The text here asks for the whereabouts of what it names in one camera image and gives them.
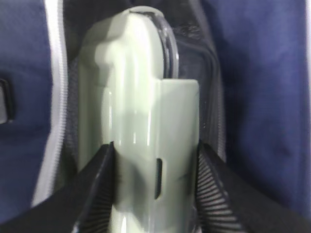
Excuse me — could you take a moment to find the glass container with green lid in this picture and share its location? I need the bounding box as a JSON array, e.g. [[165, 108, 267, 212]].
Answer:
[[78, 6, 199, 233]]

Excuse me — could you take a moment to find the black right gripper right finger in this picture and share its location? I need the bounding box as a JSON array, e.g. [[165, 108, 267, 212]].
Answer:
[[195, 142, 311, 233]]

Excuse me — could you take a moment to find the navy blue lunch bag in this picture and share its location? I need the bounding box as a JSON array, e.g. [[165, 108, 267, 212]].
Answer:
[[0, 0, 311, 222]]

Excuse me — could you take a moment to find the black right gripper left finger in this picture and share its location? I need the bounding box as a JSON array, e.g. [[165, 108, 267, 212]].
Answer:
[[0, 143, 115, 233]]

